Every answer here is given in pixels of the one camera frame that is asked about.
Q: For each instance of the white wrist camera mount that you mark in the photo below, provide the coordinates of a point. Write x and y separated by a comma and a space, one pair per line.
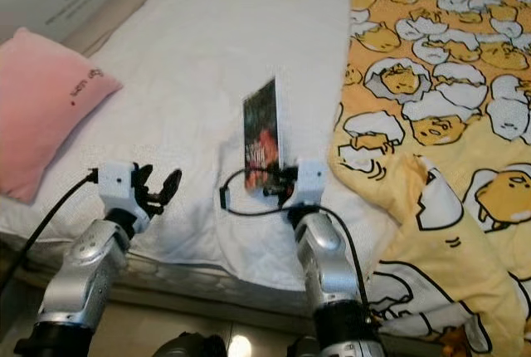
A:
114, 185
310, 181

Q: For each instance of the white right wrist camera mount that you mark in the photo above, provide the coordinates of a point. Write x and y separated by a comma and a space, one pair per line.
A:
310, 181

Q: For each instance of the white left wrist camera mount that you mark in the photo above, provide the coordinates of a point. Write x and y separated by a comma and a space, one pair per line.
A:
114, 185

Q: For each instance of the dark cover book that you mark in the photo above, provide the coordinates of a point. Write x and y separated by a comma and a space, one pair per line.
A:
261, 129

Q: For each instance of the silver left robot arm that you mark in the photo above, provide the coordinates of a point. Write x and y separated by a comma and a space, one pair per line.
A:
87, 278

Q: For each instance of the yellow egg print duvet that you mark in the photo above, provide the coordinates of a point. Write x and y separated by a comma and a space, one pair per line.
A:
431, 116

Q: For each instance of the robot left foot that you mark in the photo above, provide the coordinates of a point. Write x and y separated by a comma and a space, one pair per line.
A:
187, 346

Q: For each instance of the pink pillow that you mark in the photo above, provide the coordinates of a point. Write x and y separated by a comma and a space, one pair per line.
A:
41, 108

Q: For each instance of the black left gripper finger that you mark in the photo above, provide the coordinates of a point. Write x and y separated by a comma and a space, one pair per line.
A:
170, 184
145, 176

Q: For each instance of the white quilted bed sheet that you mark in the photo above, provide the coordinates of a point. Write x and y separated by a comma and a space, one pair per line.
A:
191, 66

